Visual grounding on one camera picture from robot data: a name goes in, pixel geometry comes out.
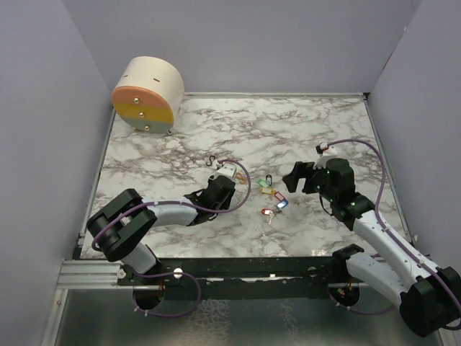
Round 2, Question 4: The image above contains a green tag key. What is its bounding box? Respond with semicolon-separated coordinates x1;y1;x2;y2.
257;179;271;187

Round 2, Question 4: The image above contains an orange carabiner near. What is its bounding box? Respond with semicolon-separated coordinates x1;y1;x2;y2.
236;172;248;185

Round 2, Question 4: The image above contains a yellow tag key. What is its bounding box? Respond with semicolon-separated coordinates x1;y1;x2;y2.
260;187;275;195

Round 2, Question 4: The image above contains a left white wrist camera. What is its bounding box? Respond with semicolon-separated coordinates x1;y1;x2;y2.
214;162;237;180

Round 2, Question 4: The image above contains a purple cable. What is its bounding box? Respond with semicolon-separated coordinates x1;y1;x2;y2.
91;158;252;318
316;138;461;331

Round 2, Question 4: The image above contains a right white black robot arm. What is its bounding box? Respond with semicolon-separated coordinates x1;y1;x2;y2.
282;158;460;337

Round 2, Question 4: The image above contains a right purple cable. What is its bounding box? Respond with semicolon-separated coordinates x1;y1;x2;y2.
316;138;461;331

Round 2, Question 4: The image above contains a black carabiner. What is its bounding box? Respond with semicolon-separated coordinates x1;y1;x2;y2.
205;155;216;167

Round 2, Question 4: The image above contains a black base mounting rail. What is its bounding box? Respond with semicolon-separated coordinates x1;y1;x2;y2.
118;244;375;301

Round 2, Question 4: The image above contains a blue tag key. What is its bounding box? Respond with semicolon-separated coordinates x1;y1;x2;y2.
275;199;289;213

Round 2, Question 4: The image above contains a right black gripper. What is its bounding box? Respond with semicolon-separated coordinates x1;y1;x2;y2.
283;161;337;202

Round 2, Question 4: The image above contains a round beige drawer box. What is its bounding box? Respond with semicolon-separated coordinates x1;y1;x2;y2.
111;56;184;134

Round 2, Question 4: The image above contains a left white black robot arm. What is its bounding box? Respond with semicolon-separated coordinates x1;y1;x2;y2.
86;176;236;285

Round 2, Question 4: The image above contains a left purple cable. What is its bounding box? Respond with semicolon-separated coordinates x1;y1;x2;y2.
91;158;252;318

